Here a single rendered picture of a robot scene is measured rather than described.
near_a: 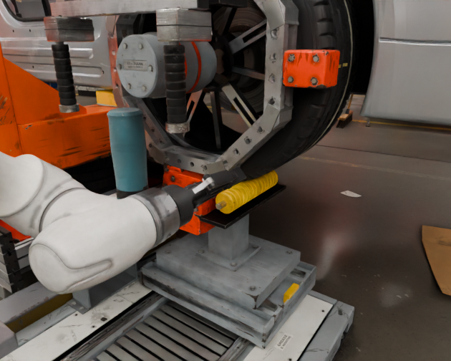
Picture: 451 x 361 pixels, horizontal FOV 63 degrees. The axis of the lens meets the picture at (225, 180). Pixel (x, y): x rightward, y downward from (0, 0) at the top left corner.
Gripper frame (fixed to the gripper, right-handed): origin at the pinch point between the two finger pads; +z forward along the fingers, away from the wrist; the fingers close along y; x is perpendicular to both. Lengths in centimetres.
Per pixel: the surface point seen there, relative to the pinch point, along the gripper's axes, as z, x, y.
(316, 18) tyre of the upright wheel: 17.4, 16.0, 28.3
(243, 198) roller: 15.1, -3.3, -12.9
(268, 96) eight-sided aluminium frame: 9.2, 9.5, 13.4
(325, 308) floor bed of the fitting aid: 40, -47, -31
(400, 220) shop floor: 140, -54, -34
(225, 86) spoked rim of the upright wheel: 19.6, 22.7, 0.2
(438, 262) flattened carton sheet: 104, -70, -17
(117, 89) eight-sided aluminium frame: 8.8, 42.6, -22.5
